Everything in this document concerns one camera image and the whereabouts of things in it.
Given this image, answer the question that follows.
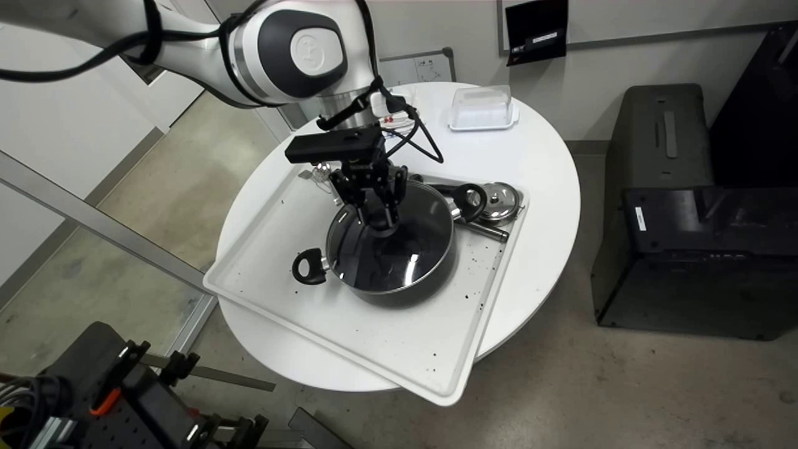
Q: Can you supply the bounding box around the white round table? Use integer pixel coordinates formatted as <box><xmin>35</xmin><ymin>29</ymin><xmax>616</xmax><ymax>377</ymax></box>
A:
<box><xmin>214</xmin><ymin>81</ymin><xmax>584</xmax><ymax>397</ymax></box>

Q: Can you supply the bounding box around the white plastic tray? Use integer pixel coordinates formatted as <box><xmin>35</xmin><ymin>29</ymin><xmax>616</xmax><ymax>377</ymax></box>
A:
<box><xmin>201</xmin><ymin>152</ymin><xmax>531</xmax><ymax>410</ymax></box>

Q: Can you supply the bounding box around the black tool cart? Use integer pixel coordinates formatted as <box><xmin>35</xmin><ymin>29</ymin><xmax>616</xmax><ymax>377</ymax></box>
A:
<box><xmin>0</xmin><ymin>319</ymin><xmax>273</xmax><ymax>449</ymax></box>

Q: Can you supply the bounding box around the tall black case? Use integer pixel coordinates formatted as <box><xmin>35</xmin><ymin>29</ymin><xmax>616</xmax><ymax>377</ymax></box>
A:
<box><xmin>707</xmin><ymin>21</ymin><xmax>798</xmax><ymax>189</ymax></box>

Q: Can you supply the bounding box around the black pot with handles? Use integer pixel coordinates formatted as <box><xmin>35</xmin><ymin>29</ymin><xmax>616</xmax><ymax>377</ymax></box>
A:
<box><xmin>289</xmin><ymin>177</ymin><xmax>491</xmax><ymax>309</ymax></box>

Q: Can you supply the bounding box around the clear plastic butter dish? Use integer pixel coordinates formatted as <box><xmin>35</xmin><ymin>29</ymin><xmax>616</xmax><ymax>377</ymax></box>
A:
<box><xmin>446</xmin><ymin>83</ymin><xmax>521</xmax><ymax>135</ymax></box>

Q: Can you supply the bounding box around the black wall sign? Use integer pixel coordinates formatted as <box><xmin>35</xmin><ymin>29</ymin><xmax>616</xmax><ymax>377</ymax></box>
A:
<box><xmin>504</xmin><ymin>0</ymin><xmax>571</xmax><ymax>67</ymax></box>

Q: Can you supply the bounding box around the aluminium frame beam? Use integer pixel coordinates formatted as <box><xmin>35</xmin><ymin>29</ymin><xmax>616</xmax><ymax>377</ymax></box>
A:
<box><xmin>0</xmin><ymin>148</ymin><xmax>223</xmax><ymax>357</ymax></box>

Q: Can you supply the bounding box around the black box cabinet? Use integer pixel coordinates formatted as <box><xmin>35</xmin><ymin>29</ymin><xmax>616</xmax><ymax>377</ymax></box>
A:
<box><xmin>589</xmin><ymin>83</ymin><xmax>798</xmax><ymax>341</ymax></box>

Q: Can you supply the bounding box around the steel utensil handle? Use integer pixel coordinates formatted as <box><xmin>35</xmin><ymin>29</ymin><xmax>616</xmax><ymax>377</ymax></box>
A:
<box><xmin>450</xmin><ymin>217</ymin><xmax>510</xmax><ymax>248</ymax></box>

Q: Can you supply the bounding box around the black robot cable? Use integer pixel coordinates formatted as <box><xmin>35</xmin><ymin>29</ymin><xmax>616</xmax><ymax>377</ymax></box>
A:
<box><xmin>313</xmin><ymin>74</ymin><xmax>446</xmax><ymax>168</ymax></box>

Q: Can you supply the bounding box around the glass pot lid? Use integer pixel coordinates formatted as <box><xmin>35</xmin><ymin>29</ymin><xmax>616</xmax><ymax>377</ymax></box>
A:
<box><xmin>323</xmin><ymin>182</ymin><xmax>455</xmax><ymax>298</ymax></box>

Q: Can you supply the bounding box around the small white board panel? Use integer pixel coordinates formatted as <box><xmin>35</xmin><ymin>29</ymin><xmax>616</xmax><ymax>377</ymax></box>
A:
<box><xmin>375</xmin><ymin>46</ymin><xmax>459</xmax><ymax>91</ymax></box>

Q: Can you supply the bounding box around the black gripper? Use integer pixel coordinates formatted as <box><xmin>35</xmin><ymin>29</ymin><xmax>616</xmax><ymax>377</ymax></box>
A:
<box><xmin>329</xmin><ymin>155</ymin><xmax>410</xmax><ymax>235</ymax></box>

